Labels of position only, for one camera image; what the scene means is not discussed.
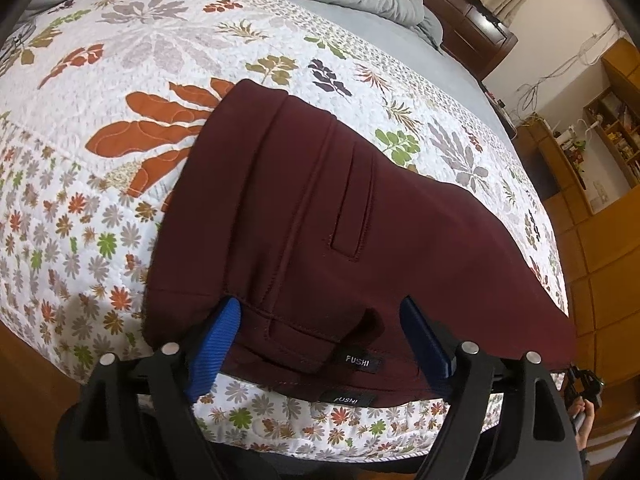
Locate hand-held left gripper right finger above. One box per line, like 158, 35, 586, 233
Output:
399, 296, 586, 480

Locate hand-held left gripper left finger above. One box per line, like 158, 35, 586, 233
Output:
54, 296, 243, 480

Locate maroon pants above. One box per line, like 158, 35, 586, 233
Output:
142, 77, 576, 403

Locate person's right hand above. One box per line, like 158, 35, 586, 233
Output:
570, 399, 598, 453

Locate floral quilt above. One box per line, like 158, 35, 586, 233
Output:
0, 0, 568, 463

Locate wooden desk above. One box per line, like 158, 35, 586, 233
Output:
515, 120, 593, 216

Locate dark wooden nightstand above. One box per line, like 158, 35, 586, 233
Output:
480, 82, 518, 136

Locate wooden bookshelf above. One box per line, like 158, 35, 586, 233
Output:
582, 40, 640, 191

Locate grey bed sheet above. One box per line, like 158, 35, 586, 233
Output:
285, 0, 516, 151

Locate dark wooden headboard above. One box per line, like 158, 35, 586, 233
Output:
400, 0, 518, 81

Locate hanging white cables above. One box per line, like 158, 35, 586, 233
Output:
515, 25, 616, 126

